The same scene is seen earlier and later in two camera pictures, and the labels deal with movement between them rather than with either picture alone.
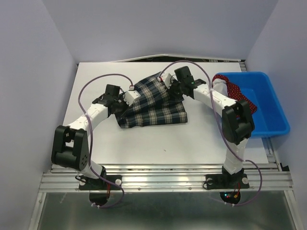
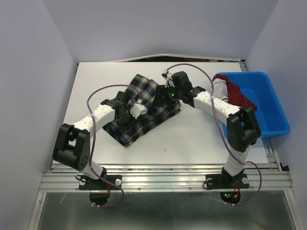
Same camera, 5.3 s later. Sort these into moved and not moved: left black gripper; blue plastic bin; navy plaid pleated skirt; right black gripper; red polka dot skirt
Moved: navy plaid pleated skirt; right black gripper; left black gripper
Not moved: red polka dot skirt; blue plastic bin
